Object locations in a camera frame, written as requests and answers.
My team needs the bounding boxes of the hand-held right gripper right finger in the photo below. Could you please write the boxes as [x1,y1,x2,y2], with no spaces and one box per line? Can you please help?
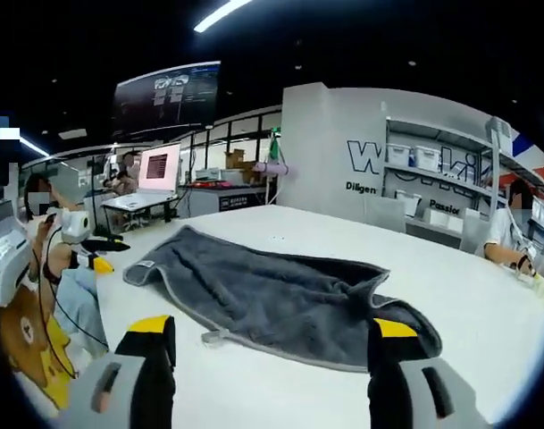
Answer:
[367,317,491,429]

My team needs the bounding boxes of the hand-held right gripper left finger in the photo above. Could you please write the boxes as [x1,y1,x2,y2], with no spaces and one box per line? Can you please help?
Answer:
[68,315,177,429]

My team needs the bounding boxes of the grey towel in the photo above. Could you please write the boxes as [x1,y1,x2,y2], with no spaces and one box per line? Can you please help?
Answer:
[122,225,443,374]

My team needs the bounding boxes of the person's left hand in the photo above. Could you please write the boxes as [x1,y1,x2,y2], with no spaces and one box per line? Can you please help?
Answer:
[45,242,77,274]

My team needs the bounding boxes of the light blue trousers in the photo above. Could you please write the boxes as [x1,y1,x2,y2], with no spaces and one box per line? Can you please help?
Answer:
[56,267,110,358]

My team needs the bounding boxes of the white monitor desk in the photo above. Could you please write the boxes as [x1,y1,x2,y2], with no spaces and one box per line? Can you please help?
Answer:
[100,189,179,224]

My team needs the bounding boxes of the white chest device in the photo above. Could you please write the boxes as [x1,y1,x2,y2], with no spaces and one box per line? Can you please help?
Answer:
[0,225,34,307]

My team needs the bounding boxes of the pink lit monitor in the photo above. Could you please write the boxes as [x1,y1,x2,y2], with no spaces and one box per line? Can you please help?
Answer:
[138,142,183,194]

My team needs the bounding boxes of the white table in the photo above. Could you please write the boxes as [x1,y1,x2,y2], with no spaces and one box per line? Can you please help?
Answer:
[95,204,544,429]

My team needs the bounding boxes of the black cabinet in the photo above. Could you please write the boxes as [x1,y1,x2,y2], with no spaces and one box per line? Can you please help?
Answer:
[188,185,268,220]

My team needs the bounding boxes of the cardboard boxes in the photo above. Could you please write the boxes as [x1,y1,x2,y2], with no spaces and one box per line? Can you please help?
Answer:
[224,148,255,184]

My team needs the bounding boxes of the grey chair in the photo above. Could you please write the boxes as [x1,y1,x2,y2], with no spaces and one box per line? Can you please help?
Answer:
[364,195,407,233]
[458,209,494,254]

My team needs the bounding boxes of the purple rolled mat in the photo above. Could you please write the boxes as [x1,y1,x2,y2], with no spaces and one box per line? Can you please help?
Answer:
[252,161,289,175]

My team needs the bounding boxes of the grey lettered partition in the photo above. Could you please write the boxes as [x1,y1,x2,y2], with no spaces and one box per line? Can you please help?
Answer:
[280,82,491,233]

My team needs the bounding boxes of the group of white storage bins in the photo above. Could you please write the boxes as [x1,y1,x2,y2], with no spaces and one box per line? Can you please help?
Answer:
[387,143,544,229]

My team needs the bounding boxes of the ceiling light strip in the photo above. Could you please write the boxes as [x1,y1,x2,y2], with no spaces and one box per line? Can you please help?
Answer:
[193,0,255,33]

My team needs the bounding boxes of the metal shelving rack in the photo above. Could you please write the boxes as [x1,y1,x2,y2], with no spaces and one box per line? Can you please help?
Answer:
[382,116,544,251]

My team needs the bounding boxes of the black wrist strap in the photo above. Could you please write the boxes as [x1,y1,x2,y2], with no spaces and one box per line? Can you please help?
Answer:
[41,263,63,285]

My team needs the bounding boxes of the black cable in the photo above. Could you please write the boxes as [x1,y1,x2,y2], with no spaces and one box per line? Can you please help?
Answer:
[32,223,111,379]

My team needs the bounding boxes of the large dark wall screen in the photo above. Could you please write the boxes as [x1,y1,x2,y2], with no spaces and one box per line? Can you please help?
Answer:
[111,61,222,139]

